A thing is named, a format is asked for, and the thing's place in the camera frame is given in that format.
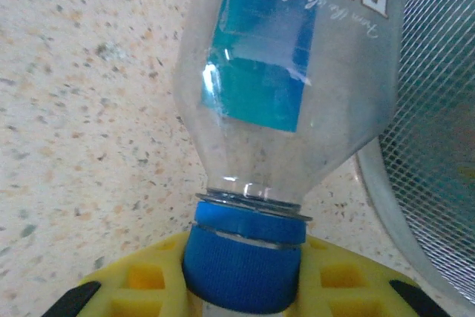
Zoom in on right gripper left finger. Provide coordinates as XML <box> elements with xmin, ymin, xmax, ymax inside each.
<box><xmin>39</xmin><ymin>232</ymin><xmax>204</xmax><ymax>317</ymax></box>

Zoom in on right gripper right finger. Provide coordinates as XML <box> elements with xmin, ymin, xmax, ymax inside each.
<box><xmin>292</xmin><ymin>235</ymin><xmax>452</xmax><ymax>317</ymax></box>

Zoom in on clear bottle blue cap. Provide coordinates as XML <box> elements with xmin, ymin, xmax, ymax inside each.
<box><xmin>172</xmin><ymin>0</ymin><xmax>409</xmax><ymax>314</ymax></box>

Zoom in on metal mesh waste bin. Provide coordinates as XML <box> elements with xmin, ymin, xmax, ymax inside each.
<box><xmin>354</xmin><ymin>0</ymin><xmax>475</xmax><ymax>305</ymax></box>

